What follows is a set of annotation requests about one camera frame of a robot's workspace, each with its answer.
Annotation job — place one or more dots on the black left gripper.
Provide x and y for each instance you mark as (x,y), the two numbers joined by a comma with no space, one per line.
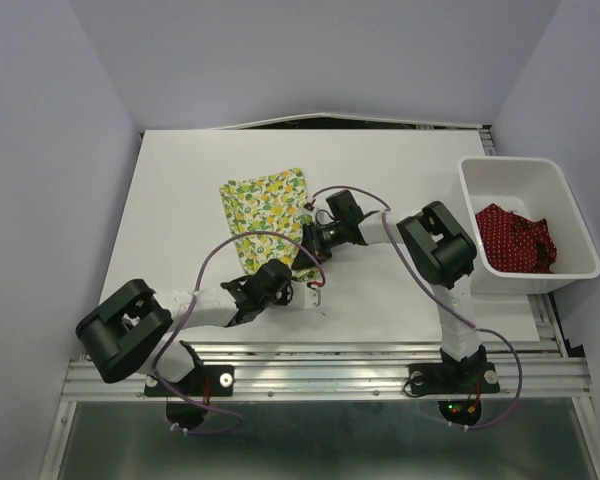
(286,293)

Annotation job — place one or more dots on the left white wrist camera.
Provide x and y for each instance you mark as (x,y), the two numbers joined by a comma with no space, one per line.
(305,297)

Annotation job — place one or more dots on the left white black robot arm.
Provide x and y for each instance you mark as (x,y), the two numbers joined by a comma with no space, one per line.
(125,333)

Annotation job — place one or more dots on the lemon print skirt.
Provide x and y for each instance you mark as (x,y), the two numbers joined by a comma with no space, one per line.
(273,208)

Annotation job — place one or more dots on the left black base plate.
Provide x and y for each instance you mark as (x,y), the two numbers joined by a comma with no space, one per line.
(215,380)

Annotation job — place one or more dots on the white plastic bin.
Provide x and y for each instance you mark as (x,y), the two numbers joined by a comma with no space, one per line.
(536,189)

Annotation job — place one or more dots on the aluminium frame rail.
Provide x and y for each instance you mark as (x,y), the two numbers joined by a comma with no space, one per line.
(329,372)

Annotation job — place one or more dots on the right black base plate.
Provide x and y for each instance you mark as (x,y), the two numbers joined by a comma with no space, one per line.
(450,379)

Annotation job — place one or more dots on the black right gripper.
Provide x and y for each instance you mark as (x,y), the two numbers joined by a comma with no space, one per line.
(312,239)

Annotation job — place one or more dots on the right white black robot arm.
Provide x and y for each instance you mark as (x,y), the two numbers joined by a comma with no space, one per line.
(439,255)

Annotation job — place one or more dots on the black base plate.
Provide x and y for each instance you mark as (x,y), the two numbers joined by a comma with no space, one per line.
(450,379)
(215,380)

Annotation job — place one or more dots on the red polka dot skirt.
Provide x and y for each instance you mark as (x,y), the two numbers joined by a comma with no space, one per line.
(515,244)

